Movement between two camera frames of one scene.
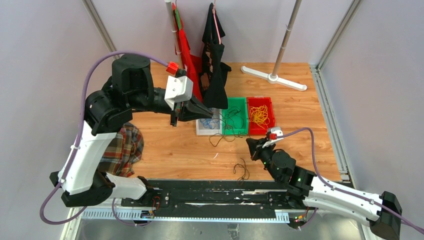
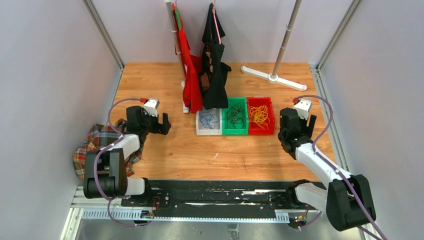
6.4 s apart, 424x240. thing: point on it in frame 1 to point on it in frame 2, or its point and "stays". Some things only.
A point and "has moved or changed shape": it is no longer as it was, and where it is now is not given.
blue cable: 209,122 stays
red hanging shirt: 191,62 stays
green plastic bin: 235,120 stays
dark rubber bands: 235,121 has moved or changed shape
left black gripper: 188,112 to 160,128
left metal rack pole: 169,5 stays
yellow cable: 259,115 stays
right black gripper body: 265,154 to 304,128
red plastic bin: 261,115 stays
